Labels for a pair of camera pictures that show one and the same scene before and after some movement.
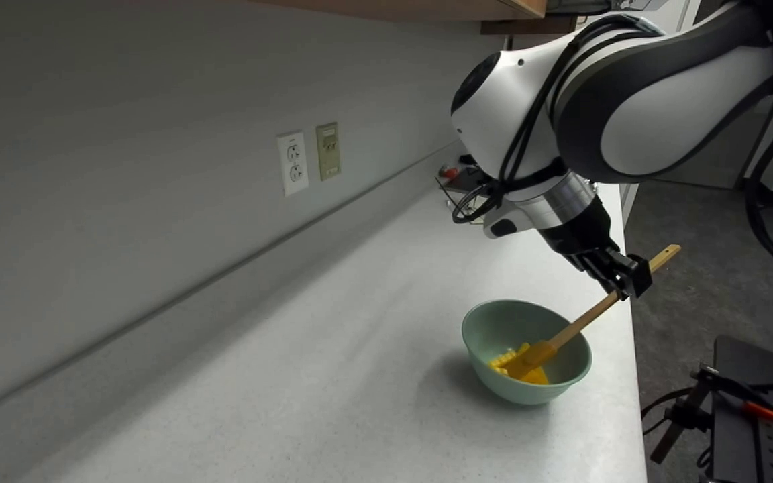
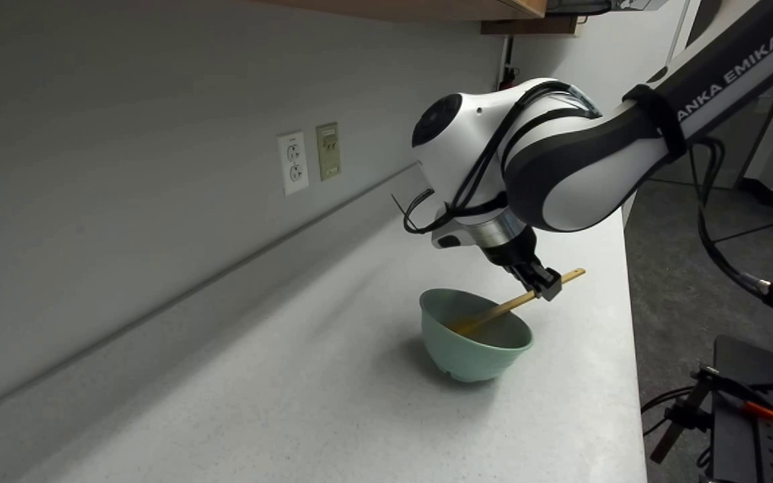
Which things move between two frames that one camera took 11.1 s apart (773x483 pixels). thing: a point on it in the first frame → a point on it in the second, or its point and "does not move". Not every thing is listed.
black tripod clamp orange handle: (687, 410) does not move
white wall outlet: (294, 163) does not move
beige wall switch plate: (327, 151) does not move
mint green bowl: (521, 351) → (475, 356)
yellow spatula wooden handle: (538, 356) → (510, 308)
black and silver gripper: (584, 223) → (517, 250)
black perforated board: (750, 446) does not move
